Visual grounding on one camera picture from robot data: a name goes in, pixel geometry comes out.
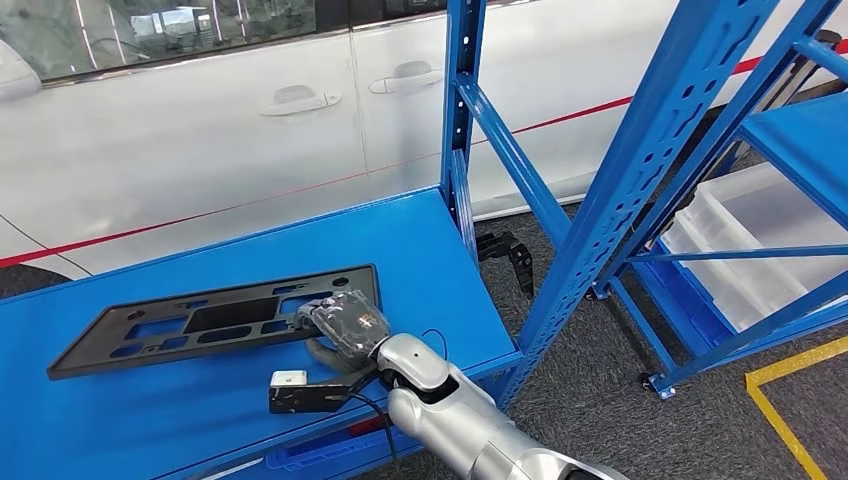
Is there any white car door handle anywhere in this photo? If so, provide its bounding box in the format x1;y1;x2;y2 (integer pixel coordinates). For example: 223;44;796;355
258;84;344;119
368;60;444;95

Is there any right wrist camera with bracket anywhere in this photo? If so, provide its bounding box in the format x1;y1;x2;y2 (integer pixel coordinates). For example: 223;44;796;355
268;369;364;416

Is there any yellow floor tape square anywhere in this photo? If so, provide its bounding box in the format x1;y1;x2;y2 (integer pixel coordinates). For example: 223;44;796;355
745;334;848;480

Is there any small red object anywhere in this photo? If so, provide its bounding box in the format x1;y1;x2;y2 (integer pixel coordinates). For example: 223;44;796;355
347;415;388;439

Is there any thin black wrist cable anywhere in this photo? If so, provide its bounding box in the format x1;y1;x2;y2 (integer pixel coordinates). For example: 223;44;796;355
420;327;450;362

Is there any chrome barrier stanchion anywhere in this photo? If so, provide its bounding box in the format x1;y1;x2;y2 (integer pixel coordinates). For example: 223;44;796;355
760;29;844;115

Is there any white car red stripe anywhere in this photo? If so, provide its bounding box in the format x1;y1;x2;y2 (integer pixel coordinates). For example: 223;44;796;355
0;0;848;301

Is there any blue plastic bin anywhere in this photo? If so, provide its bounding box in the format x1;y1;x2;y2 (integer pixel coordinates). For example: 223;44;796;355
264;423;425;475
629;258;727;359

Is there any black plastic frame part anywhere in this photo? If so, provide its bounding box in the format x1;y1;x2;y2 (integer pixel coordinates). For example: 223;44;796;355
46;263;382;382

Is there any black segmented cable chain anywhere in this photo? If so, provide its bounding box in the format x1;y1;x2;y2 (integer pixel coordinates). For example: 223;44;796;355
475;231;537;299

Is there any white car side mirror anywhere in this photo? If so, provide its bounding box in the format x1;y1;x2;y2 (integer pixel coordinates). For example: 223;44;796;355
0;39;42;104

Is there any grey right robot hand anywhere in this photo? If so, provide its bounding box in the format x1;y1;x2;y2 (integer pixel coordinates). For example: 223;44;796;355
293;289;393;376

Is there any blue metal shelf rack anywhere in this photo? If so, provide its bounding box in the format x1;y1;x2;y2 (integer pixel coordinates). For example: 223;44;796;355
0;0;783;480
586;0;848;402

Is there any black camera cable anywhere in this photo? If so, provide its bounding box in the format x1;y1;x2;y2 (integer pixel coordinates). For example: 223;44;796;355
344;390;405;480

